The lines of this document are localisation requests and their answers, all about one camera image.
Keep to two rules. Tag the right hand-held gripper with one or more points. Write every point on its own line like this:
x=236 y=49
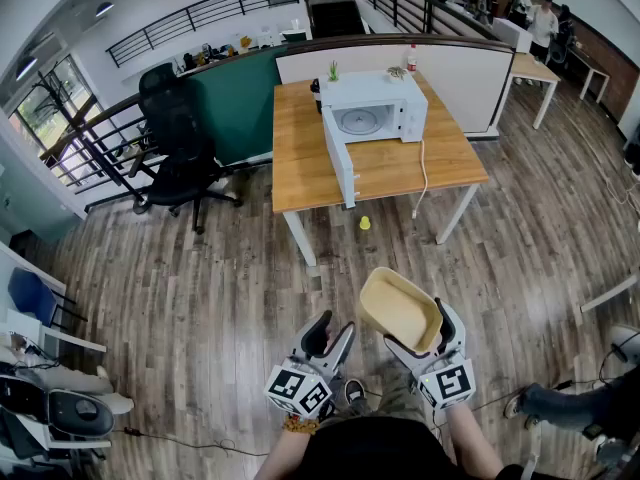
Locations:
x=450 y=383

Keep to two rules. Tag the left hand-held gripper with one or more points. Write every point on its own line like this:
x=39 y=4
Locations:
x=295 y=388

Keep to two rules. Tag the beige plastic bowl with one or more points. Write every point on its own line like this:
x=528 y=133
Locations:
x=395 y=308

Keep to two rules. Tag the white microwave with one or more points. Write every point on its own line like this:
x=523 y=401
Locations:
x=370 y=88

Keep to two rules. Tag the person's right forearm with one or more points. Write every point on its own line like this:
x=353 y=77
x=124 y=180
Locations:
x=470 y=438

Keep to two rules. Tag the person's left forearm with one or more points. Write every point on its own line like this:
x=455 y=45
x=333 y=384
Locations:
x=280 y=455

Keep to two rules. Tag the person's left shoe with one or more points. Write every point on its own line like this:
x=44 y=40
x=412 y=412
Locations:
x=354 y=390

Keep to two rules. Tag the person's olive trousers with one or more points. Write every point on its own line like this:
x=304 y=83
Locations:
x=395 y=398

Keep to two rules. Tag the person's black shirt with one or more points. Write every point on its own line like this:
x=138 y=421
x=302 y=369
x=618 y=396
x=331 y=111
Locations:
x=380 y=453

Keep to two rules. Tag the small yellow object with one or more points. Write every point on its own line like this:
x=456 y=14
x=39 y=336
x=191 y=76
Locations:
x=365 y=223

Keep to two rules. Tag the wooden table with white legs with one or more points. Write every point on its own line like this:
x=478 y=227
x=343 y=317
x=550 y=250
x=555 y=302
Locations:
x=300 y=158

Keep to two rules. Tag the black and white round device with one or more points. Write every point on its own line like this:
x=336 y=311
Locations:
x=82 y=410

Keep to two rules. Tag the black bottle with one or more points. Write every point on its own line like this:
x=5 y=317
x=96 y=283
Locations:
x=316 y=95

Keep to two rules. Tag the green partition panel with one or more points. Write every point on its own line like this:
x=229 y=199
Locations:
x=240 y=103

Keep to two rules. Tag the black mesh office chair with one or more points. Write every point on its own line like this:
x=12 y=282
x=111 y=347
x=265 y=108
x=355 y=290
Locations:
x=175 y=133

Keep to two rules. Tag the pale succulent potted plant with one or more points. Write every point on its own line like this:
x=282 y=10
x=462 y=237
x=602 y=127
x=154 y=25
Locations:
x=396 y=73

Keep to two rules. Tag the green spiky potted plant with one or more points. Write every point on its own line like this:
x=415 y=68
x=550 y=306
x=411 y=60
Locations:
x=333 y=73

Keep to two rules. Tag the plastic bottle with red cap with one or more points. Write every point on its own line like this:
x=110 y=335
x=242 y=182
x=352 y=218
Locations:
x=412 y=63

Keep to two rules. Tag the wooden desk with white legs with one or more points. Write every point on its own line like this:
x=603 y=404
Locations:
x=530 y=65

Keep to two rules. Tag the blue chair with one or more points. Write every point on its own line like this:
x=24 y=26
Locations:
x=30 y=293

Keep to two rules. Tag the black railing with wooden handrail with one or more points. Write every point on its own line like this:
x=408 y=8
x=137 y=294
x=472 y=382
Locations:
x=100 y=120

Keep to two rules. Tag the small white-legged desk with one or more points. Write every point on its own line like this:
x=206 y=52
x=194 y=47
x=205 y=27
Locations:
x=595 y=68

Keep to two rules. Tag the white boxy appliance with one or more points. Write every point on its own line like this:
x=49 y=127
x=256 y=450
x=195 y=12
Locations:
x=512 y=33

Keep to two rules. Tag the black stair railing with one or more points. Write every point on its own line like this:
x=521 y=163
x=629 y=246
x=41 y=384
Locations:
x=395 y=3

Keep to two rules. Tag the long black metal railing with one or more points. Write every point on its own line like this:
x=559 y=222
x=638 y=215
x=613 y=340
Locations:
x=189 y=18

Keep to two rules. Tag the black pendant lamp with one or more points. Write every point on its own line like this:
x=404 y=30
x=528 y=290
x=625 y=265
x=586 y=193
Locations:
x=26 y=67
x=104 y=9

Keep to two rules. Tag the white table frame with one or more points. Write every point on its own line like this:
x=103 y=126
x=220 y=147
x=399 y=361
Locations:
x=610 y=293

